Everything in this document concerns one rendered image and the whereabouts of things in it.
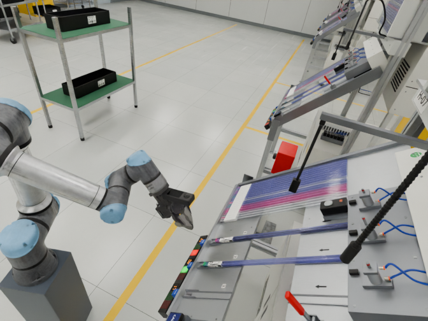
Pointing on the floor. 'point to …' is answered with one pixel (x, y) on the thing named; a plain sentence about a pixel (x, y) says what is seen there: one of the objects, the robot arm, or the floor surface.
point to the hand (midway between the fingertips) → (192, 226)
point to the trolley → (9, 25)
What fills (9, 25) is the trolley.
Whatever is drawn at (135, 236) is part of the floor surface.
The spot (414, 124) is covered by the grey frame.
